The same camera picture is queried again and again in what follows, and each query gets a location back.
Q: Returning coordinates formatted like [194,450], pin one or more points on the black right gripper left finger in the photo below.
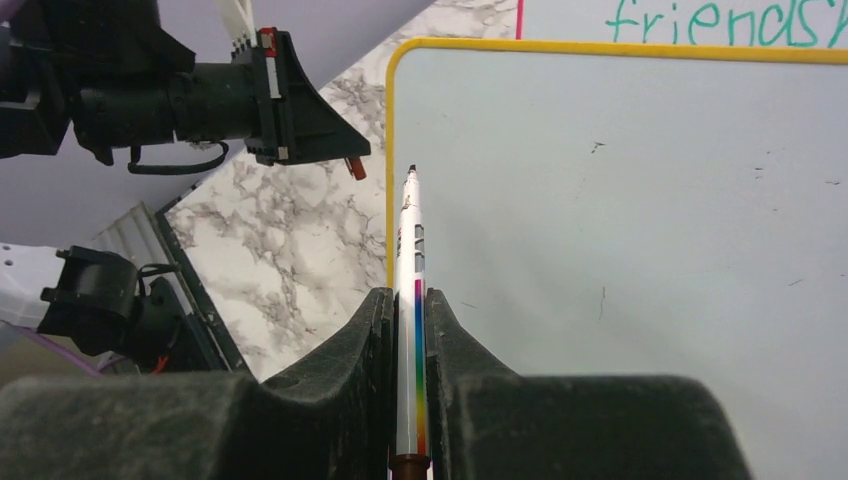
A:
[324,417]

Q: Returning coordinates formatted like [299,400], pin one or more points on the white rainbow marker pen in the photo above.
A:
[410,458]

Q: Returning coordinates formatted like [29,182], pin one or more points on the brown marker cap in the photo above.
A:
[356,168]

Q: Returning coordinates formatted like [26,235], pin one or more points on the yellow framed whiteboard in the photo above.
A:
[607,208]

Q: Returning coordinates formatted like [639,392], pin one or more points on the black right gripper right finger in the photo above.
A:
[493,423]

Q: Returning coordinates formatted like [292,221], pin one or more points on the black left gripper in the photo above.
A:
[263,97]

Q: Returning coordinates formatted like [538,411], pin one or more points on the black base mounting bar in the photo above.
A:
[216,348]

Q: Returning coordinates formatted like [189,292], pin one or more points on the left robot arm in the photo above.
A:
[111,111]

